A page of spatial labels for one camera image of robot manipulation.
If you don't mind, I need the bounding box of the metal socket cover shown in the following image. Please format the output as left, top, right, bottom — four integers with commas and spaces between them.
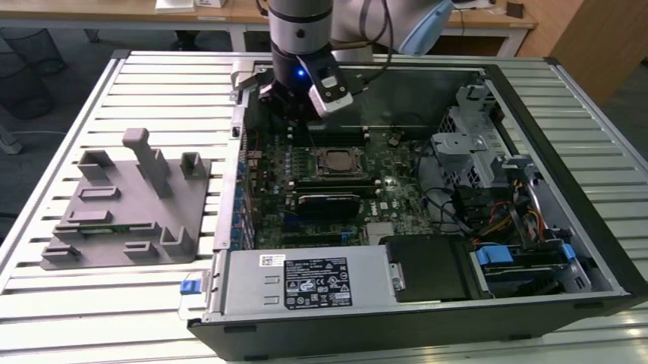
312, 146, 367, 180

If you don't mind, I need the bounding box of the silver CPU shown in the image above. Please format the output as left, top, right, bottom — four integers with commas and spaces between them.
324, 151, 356, 171

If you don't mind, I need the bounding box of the CPU socket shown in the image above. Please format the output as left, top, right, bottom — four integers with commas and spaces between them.
309, 145, 369, 181

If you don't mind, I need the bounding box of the black RAM slot bank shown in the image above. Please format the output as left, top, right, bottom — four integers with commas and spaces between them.
290, 177, 383, 195
285, 120, 372, 146

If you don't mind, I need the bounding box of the black graphics card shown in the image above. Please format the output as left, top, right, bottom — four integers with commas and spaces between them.
296, 192, 365, 221

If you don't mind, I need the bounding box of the green motherboard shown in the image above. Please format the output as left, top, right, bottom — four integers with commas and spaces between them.
241, 127, 449, 252

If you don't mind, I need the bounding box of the silver metal disk bay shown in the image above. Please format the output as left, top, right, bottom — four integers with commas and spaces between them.
429, 85, 539, 190

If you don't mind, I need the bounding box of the black expansion slot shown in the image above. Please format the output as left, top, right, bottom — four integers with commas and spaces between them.
280, 233, 367, 246

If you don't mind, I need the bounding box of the silver chipset heatsink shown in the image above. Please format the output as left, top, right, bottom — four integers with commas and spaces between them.
365, 222, 400, 244

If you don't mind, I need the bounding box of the grey parts rack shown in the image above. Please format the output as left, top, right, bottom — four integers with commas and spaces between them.
39, 127, 214, 271

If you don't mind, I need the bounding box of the silver power supply unit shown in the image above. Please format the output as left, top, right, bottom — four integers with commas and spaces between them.
202, 244, 409, 319

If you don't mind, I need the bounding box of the black plastic shroud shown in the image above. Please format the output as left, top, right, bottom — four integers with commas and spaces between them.
379, 234, 496, 304

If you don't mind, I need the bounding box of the blue disk carrier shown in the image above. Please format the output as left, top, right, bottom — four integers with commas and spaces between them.
475, 244, 518, 271

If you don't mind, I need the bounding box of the brown wooden cabinet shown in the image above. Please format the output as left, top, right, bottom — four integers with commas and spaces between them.
516, 0, 648, 111

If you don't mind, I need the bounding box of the black open PC case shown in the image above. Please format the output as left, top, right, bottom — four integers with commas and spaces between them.
186, 56, 648, 362

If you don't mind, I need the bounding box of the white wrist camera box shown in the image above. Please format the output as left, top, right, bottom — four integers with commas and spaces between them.
296, 55, 356, 115

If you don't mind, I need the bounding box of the grey case latch handle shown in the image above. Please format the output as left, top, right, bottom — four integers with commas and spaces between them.
229, 60, 257, 104

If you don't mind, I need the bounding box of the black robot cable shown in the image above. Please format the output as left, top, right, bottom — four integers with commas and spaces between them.
353, 0, 400, 94

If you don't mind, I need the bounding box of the black wire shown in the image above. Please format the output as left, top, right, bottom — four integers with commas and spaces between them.
419, 184, 475, 234

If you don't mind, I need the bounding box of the black wire mesh bin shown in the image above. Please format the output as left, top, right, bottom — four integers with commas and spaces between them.
0, 52, 58, 119
6, 28, 67, 77

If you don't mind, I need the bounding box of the orange yellow wire bundle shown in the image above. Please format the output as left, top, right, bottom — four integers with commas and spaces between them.
480, 177, 554, 246

